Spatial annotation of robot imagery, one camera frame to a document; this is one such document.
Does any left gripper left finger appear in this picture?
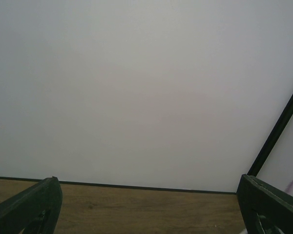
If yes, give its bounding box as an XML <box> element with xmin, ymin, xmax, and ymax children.
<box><xmin>0</xmin><ymin>177</ymin><xmax>63</xmax><ymax>234</ymax></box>

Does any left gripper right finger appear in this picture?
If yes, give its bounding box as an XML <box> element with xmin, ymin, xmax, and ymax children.
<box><xmin>236</xmin><ymin>175</ymin><xmax>293</xmax><ymax>234</ymax></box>

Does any black enclosure frame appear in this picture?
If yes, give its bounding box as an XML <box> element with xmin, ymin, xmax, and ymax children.
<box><xmin>0</xmin><ymin>77</ymin><xmax>293</xmax><ymax>195</ymax></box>

